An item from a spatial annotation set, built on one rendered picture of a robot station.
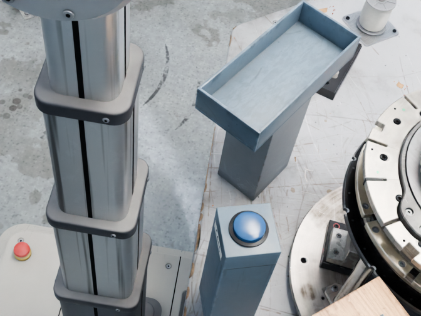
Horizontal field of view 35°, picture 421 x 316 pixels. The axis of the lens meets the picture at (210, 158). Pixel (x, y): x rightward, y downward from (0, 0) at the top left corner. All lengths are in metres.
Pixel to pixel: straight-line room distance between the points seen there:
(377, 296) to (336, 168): 0.47
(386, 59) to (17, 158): 1.19
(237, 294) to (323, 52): 0.39
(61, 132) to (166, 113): 1.44
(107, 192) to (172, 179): 1.20
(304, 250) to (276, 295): 0.09
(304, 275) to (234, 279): 0.23
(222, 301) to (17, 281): 0.80
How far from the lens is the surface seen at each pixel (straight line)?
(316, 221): 1.14
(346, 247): 1.08
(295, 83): 1.00
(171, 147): 2.15
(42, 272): 1.67
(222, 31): 2.50
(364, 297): 0.80
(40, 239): 1.71
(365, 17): 1.44
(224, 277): 0.88
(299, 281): 1.09
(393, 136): 0.89
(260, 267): 0.87
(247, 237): 0.83
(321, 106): 1.31
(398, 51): 1.46
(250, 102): 0.97
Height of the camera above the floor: 1.77
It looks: 56 degrees down
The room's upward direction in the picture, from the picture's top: 10 degrees clockwise
